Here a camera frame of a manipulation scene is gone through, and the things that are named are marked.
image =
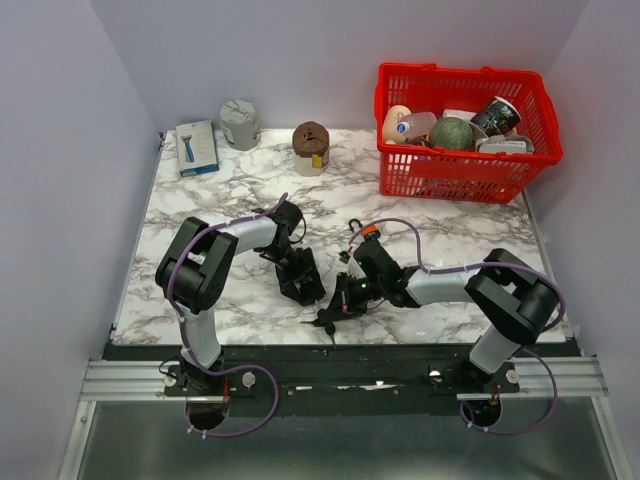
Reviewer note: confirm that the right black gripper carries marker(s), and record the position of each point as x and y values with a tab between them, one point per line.
343	301

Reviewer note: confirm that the brown lidded white jar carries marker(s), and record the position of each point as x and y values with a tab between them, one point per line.
311	145

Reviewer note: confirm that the beige egg shaped toy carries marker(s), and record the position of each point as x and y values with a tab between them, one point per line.
389	132

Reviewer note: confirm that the black paper cup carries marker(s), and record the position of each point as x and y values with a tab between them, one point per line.
498	117

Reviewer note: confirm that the pink plastic bottle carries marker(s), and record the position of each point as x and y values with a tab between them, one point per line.
416	125

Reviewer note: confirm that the green round melon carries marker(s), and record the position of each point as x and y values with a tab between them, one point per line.
451	133

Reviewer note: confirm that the red plastic basket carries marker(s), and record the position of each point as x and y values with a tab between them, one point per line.
479	135

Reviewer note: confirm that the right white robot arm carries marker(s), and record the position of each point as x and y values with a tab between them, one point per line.
517	300

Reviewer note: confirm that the orange black padlock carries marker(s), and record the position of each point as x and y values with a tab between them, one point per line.
367	232

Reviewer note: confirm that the razor package box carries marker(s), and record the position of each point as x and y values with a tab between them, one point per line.
196	149

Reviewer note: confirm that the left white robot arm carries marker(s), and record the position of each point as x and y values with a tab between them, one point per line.
194	270

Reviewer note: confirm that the black key bunch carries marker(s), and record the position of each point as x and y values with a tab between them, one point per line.
329	329

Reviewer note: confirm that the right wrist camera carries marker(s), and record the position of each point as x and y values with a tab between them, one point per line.
353	268

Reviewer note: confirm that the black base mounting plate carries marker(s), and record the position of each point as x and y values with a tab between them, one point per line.
319	380

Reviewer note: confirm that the grey marble cup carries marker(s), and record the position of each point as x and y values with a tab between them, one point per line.
238	122

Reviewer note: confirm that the white box in basket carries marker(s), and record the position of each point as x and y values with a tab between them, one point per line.
511	144

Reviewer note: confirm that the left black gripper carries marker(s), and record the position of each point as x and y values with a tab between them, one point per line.
306	268

